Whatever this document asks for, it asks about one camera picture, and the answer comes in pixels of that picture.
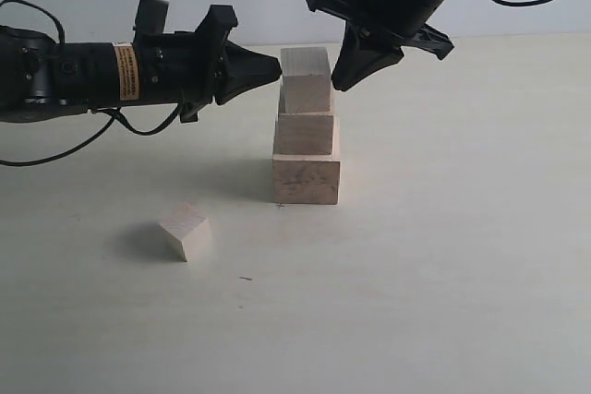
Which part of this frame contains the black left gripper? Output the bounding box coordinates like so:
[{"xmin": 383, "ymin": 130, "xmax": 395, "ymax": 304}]
[{"xmin": 54, "ymin": 5, "xmax": 283, "ymax": 122}]

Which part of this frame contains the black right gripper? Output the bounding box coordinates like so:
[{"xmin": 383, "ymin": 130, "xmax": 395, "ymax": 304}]
[{"xmin": 306, "ymin": 0, "xmax": 453, "ymax": 90}]

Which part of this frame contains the second largest wooden cube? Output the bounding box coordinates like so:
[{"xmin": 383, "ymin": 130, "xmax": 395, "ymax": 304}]
[{"xmin": 273, "ymin": 90, "xmax": 338, "ymax": 156}]

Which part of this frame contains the smallest wooden cube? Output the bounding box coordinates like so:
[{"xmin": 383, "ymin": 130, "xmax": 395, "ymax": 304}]
[{"xmin": 158, "ymin": 203, "xmax": 212, "ymax": 262}]

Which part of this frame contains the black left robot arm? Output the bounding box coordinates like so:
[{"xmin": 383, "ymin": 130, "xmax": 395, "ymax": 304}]
[{"xmin": 1, "ymin": 6, "xmax": 282, "ymax": 123}]

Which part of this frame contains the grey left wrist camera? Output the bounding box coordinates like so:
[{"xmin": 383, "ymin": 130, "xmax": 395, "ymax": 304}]
[{"xmin": 133, "ymin": 0, "xmax": 171, "ymax": 41}]

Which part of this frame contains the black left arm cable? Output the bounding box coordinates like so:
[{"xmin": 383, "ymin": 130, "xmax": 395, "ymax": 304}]
[{"xmin": 0, "ymin": 0, "xmax": 184, "ymax": 167}]

